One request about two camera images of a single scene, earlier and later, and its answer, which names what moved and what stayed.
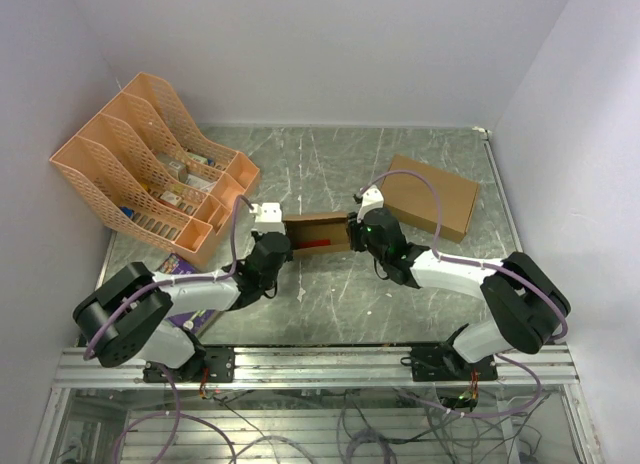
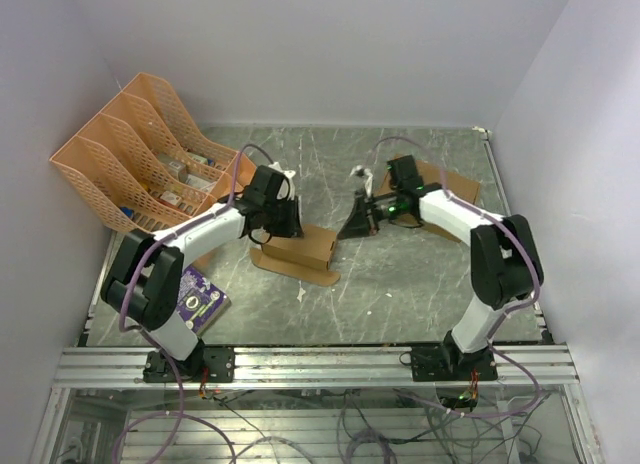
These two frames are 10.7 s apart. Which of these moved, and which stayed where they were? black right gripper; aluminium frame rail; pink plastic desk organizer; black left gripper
Moved: black right gripper; black left gripper
Stayed: pink plastic desk organizer; aluminium frame rail
